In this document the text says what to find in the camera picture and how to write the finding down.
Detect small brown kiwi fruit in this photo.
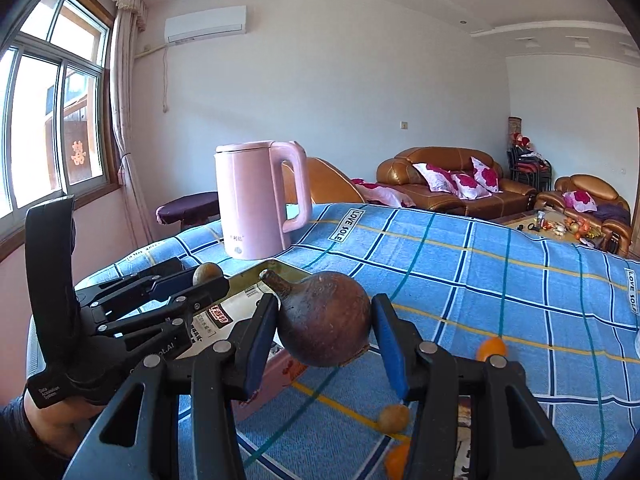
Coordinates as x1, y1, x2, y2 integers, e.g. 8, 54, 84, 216
192, 262, 224, 286

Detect dark purple fig fruit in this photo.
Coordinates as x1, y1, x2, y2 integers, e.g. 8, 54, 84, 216
260, 270, 371, 367

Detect person's left hand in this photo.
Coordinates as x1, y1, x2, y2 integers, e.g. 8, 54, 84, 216
23, 390, 104, 457

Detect paper sheet in tin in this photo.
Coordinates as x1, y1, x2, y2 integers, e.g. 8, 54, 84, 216
179, 282, 273, 359

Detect small orange kumquat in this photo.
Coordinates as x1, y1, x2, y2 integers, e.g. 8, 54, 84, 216
475, 337, 508, 362

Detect orange fruit near gripper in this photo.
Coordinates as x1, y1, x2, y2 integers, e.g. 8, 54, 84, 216
384, 442, 410, 480

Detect pink metal tin box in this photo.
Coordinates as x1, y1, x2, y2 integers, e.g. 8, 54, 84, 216
194, 260, 307, 422

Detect brown kiwi on cloth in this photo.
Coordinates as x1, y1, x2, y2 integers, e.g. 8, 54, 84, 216
376, 404, 410, 434

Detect purple cushioned round stool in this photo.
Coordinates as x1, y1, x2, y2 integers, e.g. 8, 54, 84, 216
155, 192, 220, 231

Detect blue plaid tablecloth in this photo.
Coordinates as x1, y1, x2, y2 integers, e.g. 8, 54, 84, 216
73, 204, 639, 479

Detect pink electric kettle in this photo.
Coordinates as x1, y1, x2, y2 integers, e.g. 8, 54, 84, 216
215, 140, 312, 260

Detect brown leather chair near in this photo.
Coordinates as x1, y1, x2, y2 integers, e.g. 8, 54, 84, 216
306, 157, 367, 205

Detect cluttered coffee table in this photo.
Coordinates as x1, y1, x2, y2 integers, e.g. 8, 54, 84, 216
495, 208, 606, 250

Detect floral pillow on armchair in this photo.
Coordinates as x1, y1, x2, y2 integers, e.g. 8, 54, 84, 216
562, 190, 598, 214

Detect brown leather armchair right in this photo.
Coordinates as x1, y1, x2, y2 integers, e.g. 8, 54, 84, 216
535, 174, 632, 257

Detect brown leather long sofa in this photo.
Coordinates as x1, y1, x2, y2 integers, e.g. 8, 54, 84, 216
376, 146, 537, 220

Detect white magenta floral pillow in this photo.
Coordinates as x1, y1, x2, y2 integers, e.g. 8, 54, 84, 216
413, 162, 457, 196

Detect stacked chairs in corner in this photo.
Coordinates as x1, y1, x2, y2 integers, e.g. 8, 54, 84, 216
506, 132, 552, 192

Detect beige curtain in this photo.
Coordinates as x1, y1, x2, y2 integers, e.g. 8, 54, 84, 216
110, 0, 153, 247

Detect window with frame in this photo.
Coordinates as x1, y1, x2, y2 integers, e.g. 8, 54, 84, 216
1, 0, 115, 238

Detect white wall air conditioner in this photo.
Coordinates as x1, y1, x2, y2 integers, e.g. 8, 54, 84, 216
164, 6, 247, 44

